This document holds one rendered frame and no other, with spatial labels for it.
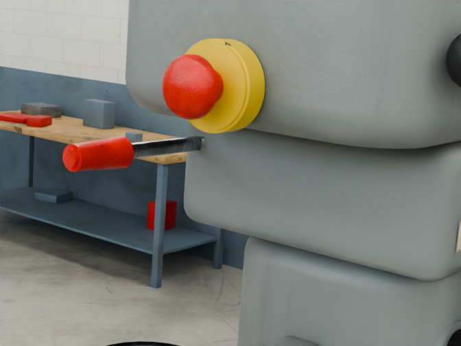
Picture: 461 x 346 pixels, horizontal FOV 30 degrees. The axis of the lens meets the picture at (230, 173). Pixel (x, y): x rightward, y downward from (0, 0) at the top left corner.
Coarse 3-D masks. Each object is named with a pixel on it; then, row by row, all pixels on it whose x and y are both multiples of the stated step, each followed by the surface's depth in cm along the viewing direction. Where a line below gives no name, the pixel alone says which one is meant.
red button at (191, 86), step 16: (176, 64) 52; (192, 64) 52; (208, 64) 52; (176, 80) 52; (192, 80) 52; (208, 80) 51; (176, 96) 52; (192, 96) 52; (208, 96) 52; (176, 112) 53; (192, 112) 52; (208, 112) 52
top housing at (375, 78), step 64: (192, 0) 57; (256, 0) 54; (320, 0) 51; (384, 0) 50; (448, 0) 51; (128, 64) 63; (320, 64) 52; (384, 64) 50; (256, 128) 57; (320, 128) 53; (384, 128) 51; (448, 128) 54
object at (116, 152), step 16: (80, 144) 60; (96, 144) 61; (112, 144) 62; (128, 144) 63; (144, 144) 65; (160, 144) 66; (176, 144) 68; (192, 144) 69; (64, 160) 60; (80, 160) 59; (96, 160) 60; (112, 160) 61; (128, 160) 63
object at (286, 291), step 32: (256, 256) 73; (288, 256) 71; (320, 256) 69; (256, 288) 73; (288, 288) 71; (320, 288) 69; (352, 288) 67; (384, 288) 66; (416, 288) 66; (448, 288) 67; (256, 320) 73; (288, 320) 71; (320, 320) 69; (352, 320) 67; (384, 320) 66; (416, 320) 66; (448, 320) 68
